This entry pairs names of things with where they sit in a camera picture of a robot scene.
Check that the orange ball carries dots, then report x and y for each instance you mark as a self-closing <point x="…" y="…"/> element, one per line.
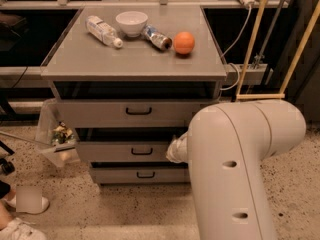
<point x="183" y="43"/>

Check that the white bowl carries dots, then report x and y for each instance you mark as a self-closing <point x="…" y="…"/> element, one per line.
<point x="132" y="23"/>

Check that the white shoe lower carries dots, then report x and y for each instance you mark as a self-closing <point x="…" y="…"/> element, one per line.
<point x="18" y="229"/>

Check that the grey drawer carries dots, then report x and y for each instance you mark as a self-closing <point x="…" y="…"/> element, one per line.
<point x="139" y="175"/>
<point x="129" y="113"/>
<point x="122" y="151"/>

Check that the grey drawer cabinet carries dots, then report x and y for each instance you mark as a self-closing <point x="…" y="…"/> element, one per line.
<point x="82" y="68"/>

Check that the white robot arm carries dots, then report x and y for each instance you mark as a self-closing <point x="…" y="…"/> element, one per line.
<point x="223" y="147"/>

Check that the grey top drawer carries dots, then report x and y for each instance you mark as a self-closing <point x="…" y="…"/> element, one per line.
<point x="129" y="113"/>

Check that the clear plastic trash bag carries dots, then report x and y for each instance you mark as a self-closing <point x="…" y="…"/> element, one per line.
<point x="56" y="141"/>

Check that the grey bottom drawer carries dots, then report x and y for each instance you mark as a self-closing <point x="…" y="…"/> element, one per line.
<point x="139" y="175"/>

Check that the crushed silver can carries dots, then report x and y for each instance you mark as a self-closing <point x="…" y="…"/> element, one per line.
<point x="157" y="38"/>

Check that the clear plastic water bottle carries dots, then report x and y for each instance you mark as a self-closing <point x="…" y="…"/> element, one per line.
<point x="103" y="31"/>

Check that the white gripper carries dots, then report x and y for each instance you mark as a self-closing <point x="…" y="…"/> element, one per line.
<point x="177" y="150"/>

